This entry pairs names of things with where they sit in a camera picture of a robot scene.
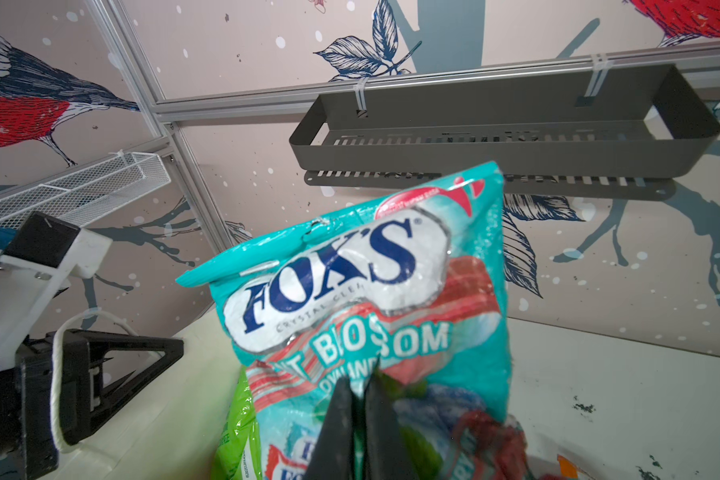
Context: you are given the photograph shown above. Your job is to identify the teal Fox's candy bag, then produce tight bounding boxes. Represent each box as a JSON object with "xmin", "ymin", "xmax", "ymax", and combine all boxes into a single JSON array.
[{"xmin": 178, "ymin": 162, "xmax": 526, "ymax": 479}]

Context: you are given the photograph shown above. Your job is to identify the black hanging metal shelf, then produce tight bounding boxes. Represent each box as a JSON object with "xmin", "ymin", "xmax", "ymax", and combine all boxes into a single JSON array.
[{"xmin": 289, "ymin": 64, "xmax": 720, "ymax": 201}]

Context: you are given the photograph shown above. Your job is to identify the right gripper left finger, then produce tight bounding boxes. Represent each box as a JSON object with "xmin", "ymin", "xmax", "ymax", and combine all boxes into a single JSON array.
[{"xmin": 304, "ymin": 377, "xmax": 354, "ymax": 480}]

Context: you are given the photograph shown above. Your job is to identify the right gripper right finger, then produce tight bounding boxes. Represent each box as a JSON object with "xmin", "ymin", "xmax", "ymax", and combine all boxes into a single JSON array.
[{"xmin": 363, "ymin": 374, "xmax": 418, "ymax": 480}]

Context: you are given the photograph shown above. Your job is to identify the white wire mesh basket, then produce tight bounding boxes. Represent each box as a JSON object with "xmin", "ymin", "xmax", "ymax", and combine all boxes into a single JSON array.
[{"xmin": 0, "ymin": 152, "xmax": 171, "ymax": 230}]

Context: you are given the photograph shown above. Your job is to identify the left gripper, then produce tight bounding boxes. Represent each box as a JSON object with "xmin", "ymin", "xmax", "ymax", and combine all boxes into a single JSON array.
[{"xmin": 0, "ymin": 329, "xmax": 184, "ymax": 479}]

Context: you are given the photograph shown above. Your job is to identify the orange Fox's candy bag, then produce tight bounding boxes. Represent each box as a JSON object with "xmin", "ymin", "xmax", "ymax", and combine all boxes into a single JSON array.
[{"xmin": 529, "ymin": 455, "xmax": 584, "ymax": 480}]

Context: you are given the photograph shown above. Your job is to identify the green snack packet in bag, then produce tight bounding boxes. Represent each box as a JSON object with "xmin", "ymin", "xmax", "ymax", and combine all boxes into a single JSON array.
[{"xmin": 210, "ymin": 362, "xmax": 264, "ymax": 479}]

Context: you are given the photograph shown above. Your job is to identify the beige paper bag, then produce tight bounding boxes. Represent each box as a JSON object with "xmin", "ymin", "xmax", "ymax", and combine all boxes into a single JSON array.
[{"xmin": 49, "ymin": 309, "xmax": 241, "ymax": 479}]

